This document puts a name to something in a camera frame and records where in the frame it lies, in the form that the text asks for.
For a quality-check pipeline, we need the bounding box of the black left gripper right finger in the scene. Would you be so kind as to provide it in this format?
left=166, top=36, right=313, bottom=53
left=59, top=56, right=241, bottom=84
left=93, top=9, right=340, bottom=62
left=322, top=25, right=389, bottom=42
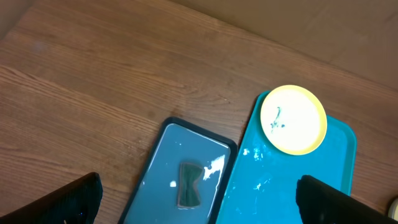
left=295, top=175, right=397, bottom=224

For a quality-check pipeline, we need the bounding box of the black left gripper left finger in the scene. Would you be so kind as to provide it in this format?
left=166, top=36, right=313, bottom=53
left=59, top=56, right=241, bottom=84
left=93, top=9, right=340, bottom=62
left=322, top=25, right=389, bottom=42
left=1, top=172, right=103, bottom=224

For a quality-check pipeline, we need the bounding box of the yellow plate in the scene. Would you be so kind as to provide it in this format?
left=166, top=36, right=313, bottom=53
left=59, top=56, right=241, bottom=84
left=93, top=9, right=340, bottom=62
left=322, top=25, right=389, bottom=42
left=260, top=85, right=327, bottom=156
left=387, top=197, right=398, bottom=221

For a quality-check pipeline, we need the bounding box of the teal serving tray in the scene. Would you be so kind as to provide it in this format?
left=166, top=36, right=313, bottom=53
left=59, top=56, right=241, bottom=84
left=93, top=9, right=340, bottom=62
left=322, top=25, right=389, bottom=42
left=217, top=92, right=357, bottom=224

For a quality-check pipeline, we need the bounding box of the dark blue water tray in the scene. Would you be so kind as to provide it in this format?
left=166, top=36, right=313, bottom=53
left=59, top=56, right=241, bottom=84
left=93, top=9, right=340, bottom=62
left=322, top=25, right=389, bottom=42
left=119, top=116, right=238, bottom=223

